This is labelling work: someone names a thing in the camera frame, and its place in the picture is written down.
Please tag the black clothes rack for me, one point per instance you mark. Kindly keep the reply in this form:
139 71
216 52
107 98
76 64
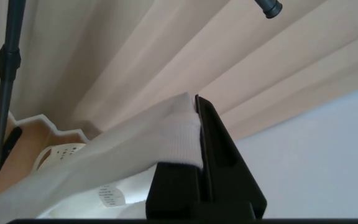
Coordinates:
9 62

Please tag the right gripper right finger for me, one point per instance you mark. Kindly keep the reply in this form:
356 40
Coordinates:
228 174

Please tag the white laundry basket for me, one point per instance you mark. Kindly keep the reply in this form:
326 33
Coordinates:
61 152

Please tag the beige curtain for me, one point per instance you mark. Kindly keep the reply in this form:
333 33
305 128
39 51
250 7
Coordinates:
166 46

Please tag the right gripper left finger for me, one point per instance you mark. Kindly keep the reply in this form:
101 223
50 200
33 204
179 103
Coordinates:
176 189

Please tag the white garment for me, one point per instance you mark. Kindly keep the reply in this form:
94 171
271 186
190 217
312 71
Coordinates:
120 155

